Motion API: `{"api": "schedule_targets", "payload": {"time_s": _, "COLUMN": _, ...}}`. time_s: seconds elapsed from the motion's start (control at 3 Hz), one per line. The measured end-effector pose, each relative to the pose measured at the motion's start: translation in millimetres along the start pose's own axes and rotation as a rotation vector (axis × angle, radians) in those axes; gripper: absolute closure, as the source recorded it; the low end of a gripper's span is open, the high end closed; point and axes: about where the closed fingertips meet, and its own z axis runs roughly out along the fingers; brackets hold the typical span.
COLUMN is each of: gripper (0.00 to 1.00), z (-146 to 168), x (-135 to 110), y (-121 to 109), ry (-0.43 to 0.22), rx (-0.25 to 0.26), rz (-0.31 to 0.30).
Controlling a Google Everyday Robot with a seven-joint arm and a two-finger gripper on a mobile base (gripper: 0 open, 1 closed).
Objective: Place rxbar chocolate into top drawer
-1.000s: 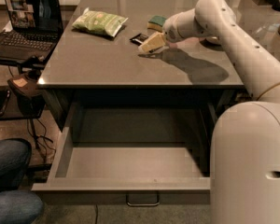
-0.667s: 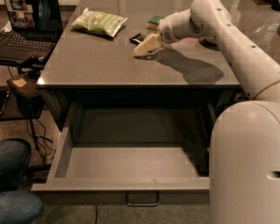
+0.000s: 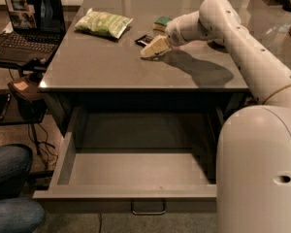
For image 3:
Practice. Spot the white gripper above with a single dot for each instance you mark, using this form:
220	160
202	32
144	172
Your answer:
175	33

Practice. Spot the white bowl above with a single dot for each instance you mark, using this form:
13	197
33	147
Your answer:
219	42

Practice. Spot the black laptop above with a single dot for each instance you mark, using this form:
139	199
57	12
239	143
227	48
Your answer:
38	27

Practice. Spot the metal drawer handle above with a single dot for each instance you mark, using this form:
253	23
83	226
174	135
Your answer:
148	208

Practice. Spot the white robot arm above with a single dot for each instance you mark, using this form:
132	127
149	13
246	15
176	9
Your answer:
253	163

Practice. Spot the black rxbar chocolate wrapper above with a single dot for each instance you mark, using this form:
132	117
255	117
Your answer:
144	40

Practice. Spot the black device with label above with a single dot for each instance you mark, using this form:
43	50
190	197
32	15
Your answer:
30	102

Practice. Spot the green chip bag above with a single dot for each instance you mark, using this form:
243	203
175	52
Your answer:
103	24

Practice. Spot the person leg blue jeans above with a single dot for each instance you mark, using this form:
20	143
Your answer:
17	214

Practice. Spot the open grey top drawer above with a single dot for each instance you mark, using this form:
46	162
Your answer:
109	160

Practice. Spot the green yellow sponge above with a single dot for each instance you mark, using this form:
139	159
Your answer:
161	23

